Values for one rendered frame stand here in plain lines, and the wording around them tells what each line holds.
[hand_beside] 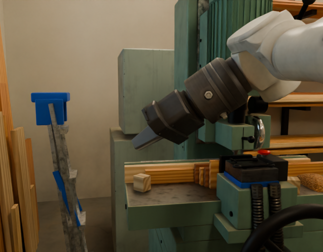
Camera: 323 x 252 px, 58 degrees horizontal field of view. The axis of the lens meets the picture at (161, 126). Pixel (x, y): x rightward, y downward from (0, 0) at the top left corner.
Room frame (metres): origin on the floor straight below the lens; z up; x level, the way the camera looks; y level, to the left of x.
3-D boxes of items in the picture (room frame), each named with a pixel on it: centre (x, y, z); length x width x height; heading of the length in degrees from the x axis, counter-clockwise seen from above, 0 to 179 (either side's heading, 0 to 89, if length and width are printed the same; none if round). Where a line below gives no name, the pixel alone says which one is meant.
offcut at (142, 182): (0.77, 0.05, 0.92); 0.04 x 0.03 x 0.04; 52
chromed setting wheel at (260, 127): (1.02, -0.33, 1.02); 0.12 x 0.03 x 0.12; 9
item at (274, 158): (0.67, -0.23, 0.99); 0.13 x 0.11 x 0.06; 99
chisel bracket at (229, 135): (0.89, -0.22, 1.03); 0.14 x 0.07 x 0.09; 9
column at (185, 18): (1.16, -0.18, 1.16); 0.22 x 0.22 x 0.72; 9
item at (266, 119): (1.08, -0.35, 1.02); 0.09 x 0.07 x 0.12; 99
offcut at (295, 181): (0.75, -0.35, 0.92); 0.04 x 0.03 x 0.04; 78
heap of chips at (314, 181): (0.82, -0.45, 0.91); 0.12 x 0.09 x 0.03; 9
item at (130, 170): (0.88, -0.19, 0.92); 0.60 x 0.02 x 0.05; 99
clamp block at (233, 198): (0.67, -0.22, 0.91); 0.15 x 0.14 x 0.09; 99
